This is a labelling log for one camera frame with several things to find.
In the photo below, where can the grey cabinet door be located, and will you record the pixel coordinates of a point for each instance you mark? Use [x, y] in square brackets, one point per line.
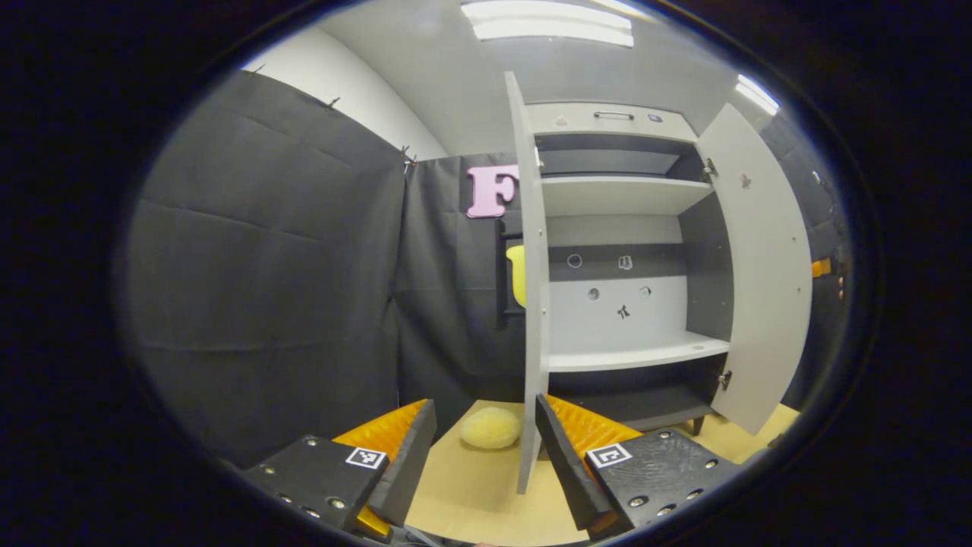
[767, 289]
[535, 304]

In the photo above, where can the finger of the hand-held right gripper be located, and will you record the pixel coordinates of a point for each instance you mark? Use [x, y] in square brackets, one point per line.
[821, 267]

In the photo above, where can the yellow round coaster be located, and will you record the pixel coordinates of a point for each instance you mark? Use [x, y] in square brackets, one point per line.
[490, 428]

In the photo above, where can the large ceiling light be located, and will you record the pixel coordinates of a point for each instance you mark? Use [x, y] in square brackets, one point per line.
[550, 23]

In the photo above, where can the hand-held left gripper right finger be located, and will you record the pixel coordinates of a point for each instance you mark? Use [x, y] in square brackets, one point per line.
[569, 463]

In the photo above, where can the black backdrop cloth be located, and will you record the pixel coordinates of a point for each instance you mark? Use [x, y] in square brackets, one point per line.
[266, 266]

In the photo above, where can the metal door hinge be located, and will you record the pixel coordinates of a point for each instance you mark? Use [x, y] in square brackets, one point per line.
[710, 169]
[725, 380]

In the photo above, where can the small ceiling light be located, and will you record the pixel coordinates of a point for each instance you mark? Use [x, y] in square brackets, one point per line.
[757, 94]

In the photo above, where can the grey cabinet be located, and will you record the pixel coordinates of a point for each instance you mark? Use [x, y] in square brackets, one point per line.
[615, 311]

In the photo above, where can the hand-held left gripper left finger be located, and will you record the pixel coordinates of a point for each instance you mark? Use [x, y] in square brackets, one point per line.
[406, 463]

